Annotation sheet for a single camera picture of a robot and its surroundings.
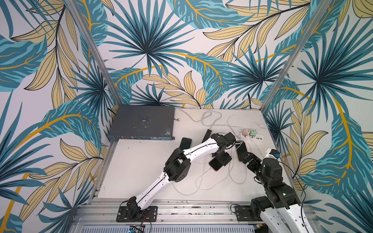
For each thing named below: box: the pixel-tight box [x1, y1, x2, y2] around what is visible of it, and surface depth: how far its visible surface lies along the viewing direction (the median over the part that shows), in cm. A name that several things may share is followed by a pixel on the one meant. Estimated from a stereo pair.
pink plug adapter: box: [242, 128, 251, 138], surface depth 100 cm
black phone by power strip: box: [235, 141, 248, 163], surface depth 99 cm
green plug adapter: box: [249, 129, 258, 138], surface depth 100 cm
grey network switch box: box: [108, 105, 176, 141], surface depth 107 cm
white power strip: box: [239, 132, 265, 142], surface depth 102 cm
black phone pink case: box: [208, 157, 223, 172], surface depth 90 cm
